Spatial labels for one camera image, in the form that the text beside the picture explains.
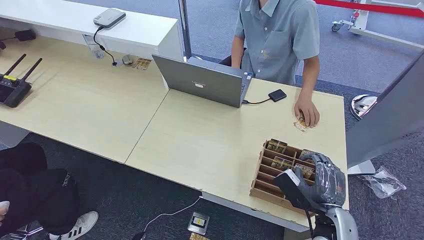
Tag black drive cable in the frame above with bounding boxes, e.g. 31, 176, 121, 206
241, 97, 273, 106

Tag crumpled clear plastic bag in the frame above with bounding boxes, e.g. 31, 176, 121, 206
358, 165, 408, 200

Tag white floor cable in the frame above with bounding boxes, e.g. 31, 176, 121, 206
142, 196, 203, 233

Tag white counter shelf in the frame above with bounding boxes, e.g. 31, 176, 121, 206
0, 0, 185, 63

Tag metal pole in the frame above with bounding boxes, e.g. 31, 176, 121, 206
177, 0, 193, 61

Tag black power adapter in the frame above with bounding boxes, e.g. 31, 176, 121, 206
14, 29, 37, 43

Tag white wheeled frame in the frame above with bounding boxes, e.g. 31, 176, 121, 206
331, 0, 424, 53

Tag person's left hand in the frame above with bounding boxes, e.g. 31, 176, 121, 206
294, 95, 321, 129

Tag red barrier belt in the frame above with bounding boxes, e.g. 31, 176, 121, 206
312, 0, 424, 19

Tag white sneaker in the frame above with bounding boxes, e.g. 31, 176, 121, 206
48, 210, 100, 240

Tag grey laptop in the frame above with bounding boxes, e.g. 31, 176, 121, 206
151, 53, 255, 109

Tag seated person in black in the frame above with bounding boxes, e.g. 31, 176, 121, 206
0, 142, 100, 240

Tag wooden card organizer tray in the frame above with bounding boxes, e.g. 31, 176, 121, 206
249, 139, 318, 217

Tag grey router box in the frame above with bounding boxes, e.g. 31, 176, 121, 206
93, 8, 127, 30

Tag black white wrist camera box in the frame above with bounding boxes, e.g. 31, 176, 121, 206
272, 168, 313, 212

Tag black router cable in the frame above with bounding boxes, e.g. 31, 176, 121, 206
92, 26, 119, 67

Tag seated person's hand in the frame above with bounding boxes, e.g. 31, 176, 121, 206
0, 200, 11, 227

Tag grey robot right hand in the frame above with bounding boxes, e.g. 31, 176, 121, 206
294, 151, 347, 209

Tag gold cards pile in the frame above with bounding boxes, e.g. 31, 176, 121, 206
293, 115, 311, 133

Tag grey monitor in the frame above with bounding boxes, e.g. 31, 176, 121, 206
345, 49, 424, 176

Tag chrome round base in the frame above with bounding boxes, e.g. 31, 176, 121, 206
350, 94, 379, 121

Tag black remote controller with antennas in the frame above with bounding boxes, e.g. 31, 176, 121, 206
0, 53, 44, 109

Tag black external drive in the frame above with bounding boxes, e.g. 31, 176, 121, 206
267, 88, 288, 103

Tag grey device with yellow label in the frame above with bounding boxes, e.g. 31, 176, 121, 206
187, 211, 211, 236

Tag gold cards stack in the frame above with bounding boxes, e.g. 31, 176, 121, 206
132, 57, 153, 71

